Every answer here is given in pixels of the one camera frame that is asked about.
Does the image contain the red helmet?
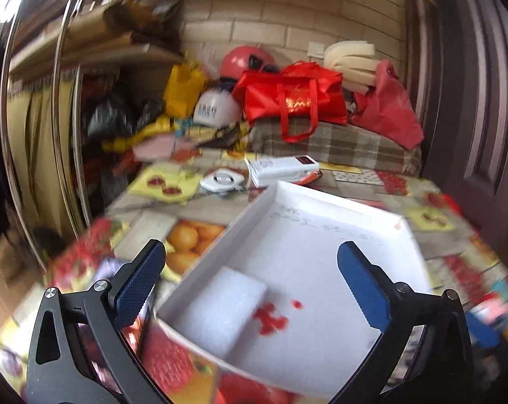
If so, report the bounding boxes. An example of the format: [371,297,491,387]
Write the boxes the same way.
[219,46,280,80]

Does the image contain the large black plastic bag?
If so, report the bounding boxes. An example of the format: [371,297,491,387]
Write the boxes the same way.
[87,95,137,137]

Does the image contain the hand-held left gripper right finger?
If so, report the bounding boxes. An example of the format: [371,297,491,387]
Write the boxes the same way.
[330,241,475,404]

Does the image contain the pink cloth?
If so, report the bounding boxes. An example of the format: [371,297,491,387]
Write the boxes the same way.
[132,132,200,161]

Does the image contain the yellow curtain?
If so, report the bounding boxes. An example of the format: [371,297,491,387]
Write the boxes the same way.
[6,80,76,236]

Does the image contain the chrome clothes rack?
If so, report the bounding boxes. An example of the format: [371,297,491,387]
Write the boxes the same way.
[0,0,90,270]

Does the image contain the small red scraps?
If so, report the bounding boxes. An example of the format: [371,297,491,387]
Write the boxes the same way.
[254,301,303,337]

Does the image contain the white cardboard box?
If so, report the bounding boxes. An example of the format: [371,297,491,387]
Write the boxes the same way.
[155,180,431,400]

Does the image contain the cardboard pile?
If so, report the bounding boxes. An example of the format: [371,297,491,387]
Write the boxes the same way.
[103,0,185,47]

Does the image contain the cream foam stack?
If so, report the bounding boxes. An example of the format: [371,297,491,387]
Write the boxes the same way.
[323,43,381,93]

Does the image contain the yellow patterned cloth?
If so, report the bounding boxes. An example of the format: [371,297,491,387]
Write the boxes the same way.
[199,122,250,148]

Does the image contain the white rectangular device box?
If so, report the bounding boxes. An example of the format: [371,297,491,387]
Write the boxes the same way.
[249,156,320,188]

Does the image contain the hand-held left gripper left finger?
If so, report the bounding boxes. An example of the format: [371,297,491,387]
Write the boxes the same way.
[25,239,173,404]

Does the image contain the red tote bag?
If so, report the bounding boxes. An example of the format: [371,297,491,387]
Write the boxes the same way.
[233,62,349,143]

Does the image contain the dark wooden door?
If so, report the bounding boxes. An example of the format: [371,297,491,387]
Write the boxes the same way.
[405,0,508,262]

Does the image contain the fruit printed tablecloth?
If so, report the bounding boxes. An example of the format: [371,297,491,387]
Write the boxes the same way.
[0,147,508,404]

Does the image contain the white foam sponge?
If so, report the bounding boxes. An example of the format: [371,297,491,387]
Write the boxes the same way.
[172,266,267,356]

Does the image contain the white round device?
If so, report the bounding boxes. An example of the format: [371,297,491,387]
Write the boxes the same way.
[200,168,246,195]

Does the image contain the plaid blanket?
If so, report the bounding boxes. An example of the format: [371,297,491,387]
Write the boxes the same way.
[250,118,423,175]

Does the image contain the yellow gift bag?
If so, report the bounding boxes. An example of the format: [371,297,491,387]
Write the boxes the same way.
[164,63,208,117]

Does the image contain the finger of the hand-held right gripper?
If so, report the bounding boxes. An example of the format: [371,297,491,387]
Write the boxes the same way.
[466,311,502,349]

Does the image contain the small black plastic bag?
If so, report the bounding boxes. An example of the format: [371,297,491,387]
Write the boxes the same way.
[138,99,164,129]

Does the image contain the wooden shelf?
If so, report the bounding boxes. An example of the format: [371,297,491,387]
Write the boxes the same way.
[8,42,183,85]

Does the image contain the white helmet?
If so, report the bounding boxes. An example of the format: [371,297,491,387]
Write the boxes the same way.
[194,86,242,127]

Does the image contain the red plastic bag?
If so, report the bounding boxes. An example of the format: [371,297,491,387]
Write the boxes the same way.
[353,60,425,150]

